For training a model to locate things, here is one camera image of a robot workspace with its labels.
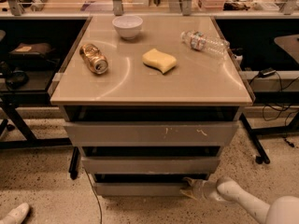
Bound grey drawer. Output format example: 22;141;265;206
64;121;238;147
93;182;192;197
81;157;220;175

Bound clear plastic water bottle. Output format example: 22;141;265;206
180;31;230;58

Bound grey middle drawer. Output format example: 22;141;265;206
81;157;220;175

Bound white ceramic bowl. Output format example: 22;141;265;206
112;15;143;39

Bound grey bottom drawer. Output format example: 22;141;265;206
93;182;192;197

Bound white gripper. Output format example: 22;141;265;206
180;177;230;203

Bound white shoe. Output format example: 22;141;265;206
0;203;30;224

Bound grey top drawer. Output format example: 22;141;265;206
64;121;238;147

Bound grey drawer cabinet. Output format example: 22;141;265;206
51;16;253;183

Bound black bag on shelf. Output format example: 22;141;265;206
8;43;54;61

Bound crushed gold soda can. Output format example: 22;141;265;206
79;44;108;75

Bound black table leg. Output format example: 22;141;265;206
240;114;270;164
68;147;79;180

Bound black power adapter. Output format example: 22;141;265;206
259;68;276;77

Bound black table leg right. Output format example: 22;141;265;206
240;114;270;164

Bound black table leg left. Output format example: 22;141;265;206
68;147;79;180

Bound yellow sponge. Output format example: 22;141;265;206
142;49;178;74

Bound black headphones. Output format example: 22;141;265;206
5;71;29;90

